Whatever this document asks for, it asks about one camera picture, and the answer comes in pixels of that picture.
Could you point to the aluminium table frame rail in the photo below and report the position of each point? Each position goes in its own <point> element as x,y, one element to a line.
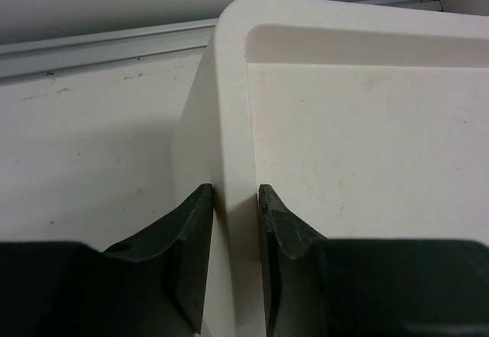
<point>49,59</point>

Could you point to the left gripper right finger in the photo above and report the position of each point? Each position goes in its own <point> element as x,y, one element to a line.
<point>316,286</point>

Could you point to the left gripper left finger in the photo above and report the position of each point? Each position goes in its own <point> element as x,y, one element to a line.
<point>152,283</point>

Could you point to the white drawer cabinet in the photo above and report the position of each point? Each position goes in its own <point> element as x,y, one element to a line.
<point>368,121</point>

